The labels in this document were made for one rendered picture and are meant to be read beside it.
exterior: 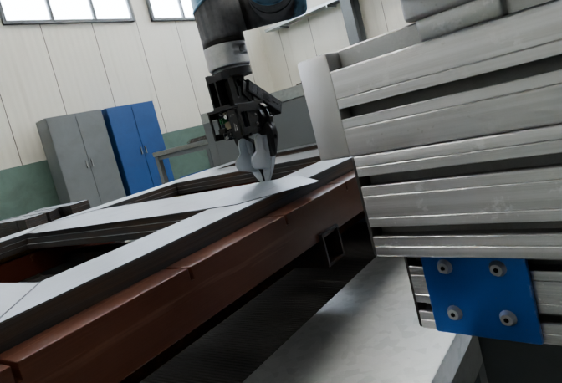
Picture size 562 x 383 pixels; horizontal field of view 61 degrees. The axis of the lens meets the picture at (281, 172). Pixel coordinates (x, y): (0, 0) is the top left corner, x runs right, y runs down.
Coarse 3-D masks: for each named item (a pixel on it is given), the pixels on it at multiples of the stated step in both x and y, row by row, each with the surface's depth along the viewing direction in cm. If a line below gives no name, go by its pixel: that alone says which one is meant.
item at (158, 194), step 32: (320, 160) 111; (160, 192) 134; (288, 192) 72; (128, 224) 83; (160, 224) 77; (224, 224) 60; (0, 256) 98; (160, 256) 52; (96, 288) 45; (32, 320) 40; (0, 352) 38
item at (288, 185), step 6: (294, 180) 78; (300, 180) 76; (306, 180) 75; (276, 186) 76; (282, 186) 74; (288, 186) 72; (294, 186) 71; (264, 192) 72; (270, 192) 71; (276, 192) 69; (252, 198) 70
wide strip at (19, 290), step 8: (0, 288) 52; (8, 288) 51; (16, 288) 50; (24, 288) 49; (32, 288) 48; (0, 296) 48; (8, 296) 47; (16, 296) 46; (0, 304) 44; (8, 304) 43; (0, 312) 41
